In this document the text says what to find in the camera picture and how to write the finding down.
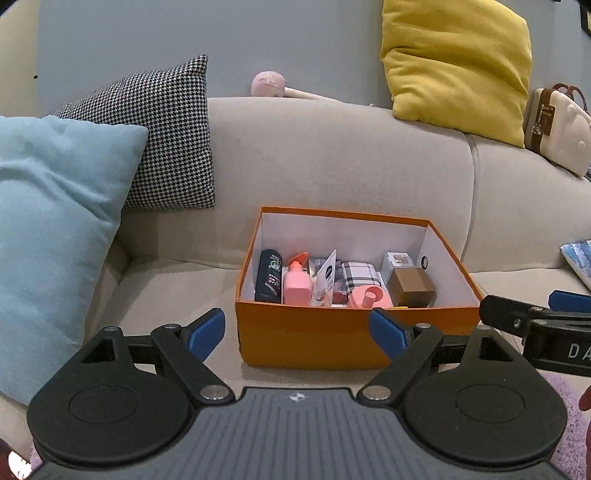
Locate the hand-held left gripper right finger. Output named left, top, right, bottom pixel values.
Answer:
left=355, top=308, right=514, bottom=403

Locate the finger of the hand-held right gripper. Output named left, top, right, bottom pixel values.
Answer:
left=548, top=289, right=591, bottom=312
left=479, top=294, right=536, bottom=341

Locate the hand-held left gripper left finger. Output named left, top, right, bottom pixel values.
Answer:
left=69, top=308, right=235, bottom=403

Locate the pink cup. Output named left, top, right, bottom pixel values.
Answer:
left=347, top=284, right=394, bottom=309

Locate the small brown cardboard box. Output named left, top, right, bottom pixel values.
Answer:
left=387, top=268, right=437, bottom=308

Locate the plaid pouch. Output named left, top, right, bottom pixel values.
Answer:
left=344, top=261, right=384, bottom=296

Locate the clear plastic cube box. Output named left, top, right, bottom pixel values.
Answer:
left=381, top=251, right=414, bottom=283

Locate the orange cardboard box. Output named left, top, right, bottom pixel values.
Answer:
left=235, top=206, right=484, bottom=371

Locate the white tube blue logo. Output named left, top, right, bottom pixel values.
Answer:
left=311, top=249, right=338, bottom=308

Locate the dark blue tube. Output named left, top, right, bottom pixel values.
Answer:
left=255, top=249, right=284, bottom=304

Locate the pink pump bottle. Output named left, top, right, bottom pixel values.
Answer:
left=283, top=252, right=314, bottom=305

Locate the blue white patterned cushion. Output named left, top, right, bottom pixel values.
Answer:
left=560, top=239, right=591, bottom=292

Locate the purple fluffy blanket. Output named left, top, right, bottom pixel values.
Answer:
left=28, top=369, right=591, bottom=480

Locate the cream mini suitcase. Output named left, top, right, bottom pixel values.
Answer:
left=524, top=83, right=591, bottom=177

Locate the light blue pillow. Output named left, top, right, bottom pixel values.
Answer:
left=0, top=115, right=149, bottom=407

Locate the beige sofa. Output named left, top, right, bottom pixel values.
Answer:
left=0, top=95, right=591, bottom=480

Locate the black white houndstooth pillow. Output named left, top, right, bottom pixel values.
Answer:
left=53, top=55, right=216, bottom=212

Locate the yellow pillow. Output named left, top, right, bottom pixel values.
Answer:
left=381, top=0, right=533, bottom=149

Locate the pink ball massage hammer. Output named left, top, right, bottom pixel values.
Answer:
left=250, top=71, right=325, bottom=101

